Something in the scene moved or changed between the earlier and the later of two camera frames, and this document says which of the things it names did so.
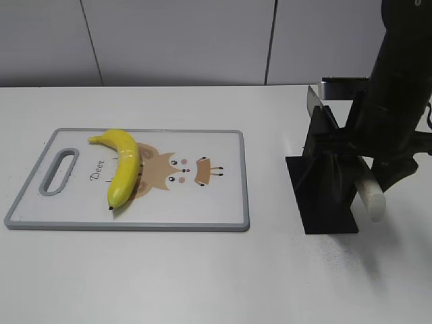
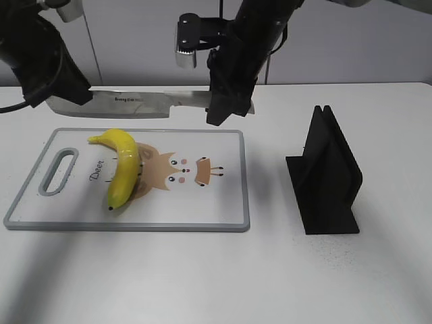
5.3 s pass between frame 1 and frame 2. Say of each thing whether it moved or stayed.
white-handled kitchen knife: moved
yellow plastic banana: stayed
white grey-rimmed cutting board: stayed
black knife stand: stayed
